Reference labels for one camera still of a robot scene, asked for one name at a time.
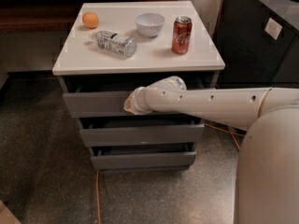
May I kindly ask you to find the grey top drawer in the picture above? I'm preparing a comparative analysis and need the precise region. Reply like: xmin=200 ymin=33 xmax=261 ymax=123
xmin=62 ymin=77 xmax=206 ymax=119

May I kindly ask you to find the grey drawer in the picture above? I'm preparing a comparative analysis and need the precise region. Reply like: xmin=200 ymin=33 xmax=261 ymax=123
xmin=62 ymin=77 xmax=206 ymax=119
xmin=79 ymin=115 xmax=204 ymax=147
xmin=91 ymin=143 xmax=196 ymax=170

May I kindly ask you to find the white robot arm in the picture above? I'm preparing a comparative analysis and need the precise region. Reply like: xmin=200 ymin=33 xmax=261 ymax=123
xmin=124 ymin=77 xmax=299 ymax=224

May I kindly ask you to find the grey middle drawer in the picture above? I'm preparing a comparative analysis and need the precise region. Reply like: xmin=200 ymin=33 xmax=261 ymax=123
xmin=79 ymin=115 xmax=204 ymax=147

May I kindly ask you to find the grey bottom drawer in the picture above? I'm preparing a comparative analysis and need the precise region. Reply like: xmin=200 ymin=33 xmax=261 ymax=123
xmin=91 ymin=143 xmax=196 ymax=170

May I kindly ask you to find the grey cabinet with white top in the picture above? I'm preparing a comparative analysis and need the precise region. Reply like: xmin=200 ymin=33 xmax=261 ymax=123
xmin=51 ymin=0 xmax=226 ymax=175

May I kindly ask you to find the clear plastic water bottle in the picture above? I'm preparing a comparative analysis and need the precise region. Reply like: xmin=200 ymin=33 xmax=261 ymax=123
xmin=94 ymin=31 xmax=137 ymax=57

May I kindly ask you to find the white bowl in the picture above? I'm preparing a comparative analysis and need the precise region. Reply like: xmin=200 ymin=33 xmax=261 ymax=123
xmin=135 ymin=13 xmax=164 ymax=37

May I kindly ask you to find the red cola can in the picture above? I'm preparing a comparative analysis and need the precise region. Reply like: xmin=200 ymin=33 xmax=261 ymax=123
xmin=172 ymin=16 xmax=192 ymax=55

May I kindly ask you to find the orange fruit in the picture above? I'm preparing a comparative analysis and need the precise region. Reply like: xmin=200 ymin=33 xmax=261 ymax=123
xmin=82 ymin=12 xmax=99 ymax=29

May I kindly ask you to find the dark wooden bench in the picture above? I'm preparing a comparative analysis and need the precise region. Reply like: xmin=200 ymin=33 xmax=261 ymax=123
xmin=0 ymin=0 xmax=177 ymax=33

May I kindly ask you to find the black counter cabinet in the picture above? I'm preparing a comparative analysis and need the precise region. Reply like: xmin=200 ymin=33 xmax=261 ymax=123
xmin=213 ymin=0 xmax=299 ymax=88

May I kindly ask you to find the orange cable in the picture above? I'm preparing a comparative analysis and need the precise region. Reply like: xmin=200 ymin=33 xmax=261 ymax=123
xmin=95 ymin=0 xmax=247 ymax=224

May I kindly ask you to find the white wall outlet plate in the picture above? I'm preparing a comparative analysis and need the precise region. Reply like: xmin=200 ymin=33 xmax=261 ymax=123
xmin=264 ymin=18 xmax=282 ymax=40

